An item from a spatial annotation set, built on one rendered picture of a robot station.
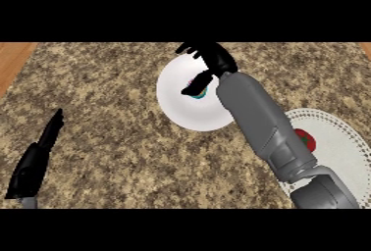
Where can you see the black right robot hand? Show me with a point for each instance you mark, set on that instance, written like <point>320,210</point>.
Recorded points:
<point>218,59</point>

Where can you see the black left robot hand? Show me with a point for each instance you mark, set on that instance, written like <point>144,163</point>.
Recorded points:
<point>34,163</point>

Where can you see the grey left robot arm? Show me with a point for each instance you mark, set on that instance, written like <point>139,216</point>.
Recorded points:
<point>29,202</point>

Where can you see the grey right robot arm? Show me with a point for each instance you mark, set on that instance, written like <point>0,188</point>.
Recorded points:
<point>264,124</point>

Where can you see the colourful cupcake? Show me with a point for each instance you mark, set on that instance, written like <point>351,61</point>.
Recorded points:
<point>201,93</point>

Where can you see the white round plate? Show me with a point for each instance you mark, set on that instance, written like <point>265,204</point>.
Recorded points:
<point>188,108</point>

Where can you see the red tomato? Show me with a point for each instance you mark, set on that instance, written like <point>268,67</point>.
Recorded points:
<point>308,139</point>

